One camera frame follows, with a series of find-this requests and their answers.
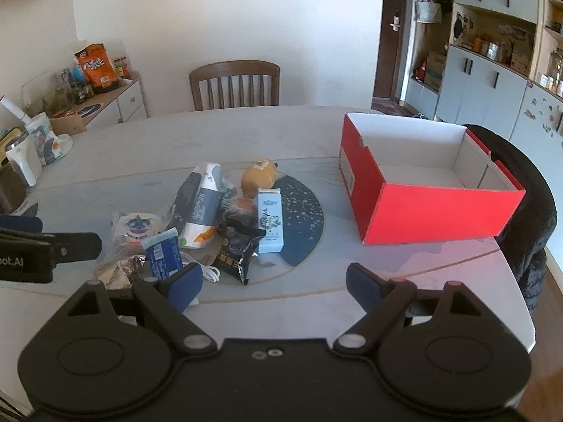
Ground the white kettle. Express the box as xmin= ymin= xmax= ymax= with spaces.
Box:
xmin=4 ymin=134 xmax=42 ymax=186

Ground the brown wooden chair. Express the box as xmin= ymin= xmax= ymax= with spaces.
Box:
xmin=189 ymin=59 xmax=281 ymax=112

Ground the dark glass jar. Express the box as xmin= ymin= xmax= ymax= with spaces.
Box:
xmin=70 ymin=80 xmax=94 ymax=105

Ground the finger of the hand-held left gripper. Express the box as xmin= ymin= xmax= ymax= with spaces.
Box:
xmin=0 ymin=227 xmax=103 ymax=265
xmin=0 ymin=215 xmax=43 ymax=233

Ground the round dark blue mat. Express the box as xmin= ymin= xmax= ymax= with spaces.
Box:
xmin=222 ymin=173 xmax=326 ymax=267

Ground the grey white tissue pack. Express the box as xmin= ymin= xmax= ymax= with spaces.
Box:
xmin=169 ymin=162 xmax=236 ymax=249

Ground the black upholstered chair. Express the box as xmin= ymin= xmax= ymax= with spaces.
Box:
xmin=464 ymin=124 xmax=558 ymax=317

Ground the orange snack bag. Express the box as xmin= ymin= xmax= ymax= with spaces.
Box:
xmin=74 ymin=43 xmax=119 ymax=94

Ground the orange black snack packet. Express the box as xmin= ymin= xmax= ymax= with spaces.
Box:
xmin=220 ymin=197 xmax=259 ymax=229

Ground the white blueberry print packet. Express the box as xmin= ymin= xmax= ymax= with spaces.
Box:
xmin=111 ymin=211 xmax=170 ymax=256

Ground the white cable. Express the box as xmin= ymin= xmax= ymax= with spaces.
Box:
xmin=182 ymin=250 xmax=221 ymax=283

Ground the red cardboard shoe box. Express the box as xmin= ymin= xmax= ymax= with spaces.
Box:
xmin=339 ymin=112 xmax=526 ymax=245

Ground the dark brown door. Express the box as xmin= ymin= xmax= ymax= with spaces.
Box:
xmin=373 ymin=0 xmax=416 ymax=100

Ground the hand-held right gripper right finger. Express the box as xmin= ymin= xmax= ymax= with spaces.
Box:
xmin=333 ymin=263 xmax=482 ymax=356

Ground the grey tote bag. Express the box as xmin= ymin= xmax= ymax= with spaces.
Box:
xmin=415 ymin=0 xmax=443 ymax=24

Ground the light blue carton box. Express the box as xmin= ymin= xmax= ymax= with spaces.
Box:
xmin=256 ymin=187 xmax=284 ymax=254

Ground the white sideboard cabinet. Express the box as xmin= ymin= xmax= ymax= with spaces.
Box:
xmin=48 ymin=72 xmax=148 ymax=135

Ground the white blue printed bag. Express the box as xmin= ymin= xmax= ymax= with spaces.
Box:
xmin=24 ymin=112 xmax=73 ymax=167

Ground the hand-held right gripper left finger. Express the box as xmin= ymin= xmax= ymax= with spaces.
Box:
xmin=66 ymin=264 xmax=216 ymax=356

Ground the brown silver snack packet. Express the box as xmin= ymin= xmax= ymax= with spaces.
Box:
xmin=96 ymin=255 xmax=148 ymax=290

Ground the cardboard storage box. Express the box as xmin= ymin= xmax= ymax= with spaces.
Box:
xmin=423 ymin=50 xmax=447 ymax=91

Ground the patterned floor rug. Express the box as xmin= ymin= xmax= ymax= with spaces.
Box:
xmin=372 ymin=99 xmax=434 ymax=119

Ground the blue snack packet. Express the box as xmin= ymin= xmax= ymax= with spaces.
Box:
xmin=141 ymin=227 xmax=184 ymax=280

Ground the white wooden wall cabinet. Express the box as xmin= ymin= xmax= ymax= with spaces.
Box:
xmin=402 ymin=0 xmax=563 ymax=212

